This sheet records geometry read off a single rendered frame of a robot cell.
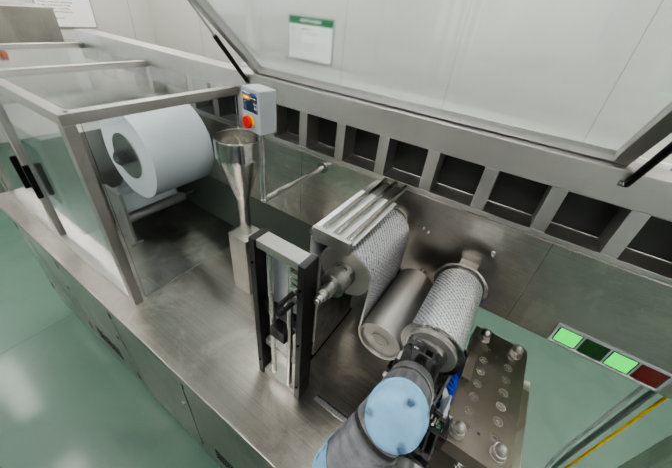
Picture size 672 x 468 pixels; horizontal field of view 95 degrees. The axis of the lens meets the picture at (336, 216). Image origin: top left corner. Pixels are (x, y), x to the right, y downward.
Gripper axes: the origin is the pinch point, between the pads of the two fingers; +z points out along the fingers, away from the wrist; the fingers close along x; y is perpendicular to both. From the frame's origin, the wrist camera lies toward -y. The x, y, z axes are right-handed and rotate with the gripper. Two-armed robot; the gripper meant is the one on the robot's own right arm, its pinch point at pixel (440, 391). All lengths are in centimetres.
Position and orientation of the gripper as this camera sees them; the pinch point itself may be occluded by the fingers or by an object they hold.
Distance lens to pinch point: 94.5
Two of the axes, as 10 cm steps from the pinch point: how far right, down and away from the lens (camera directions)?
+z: 5.5, -4.3, 7.2
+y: 0.9, -8.2, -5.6
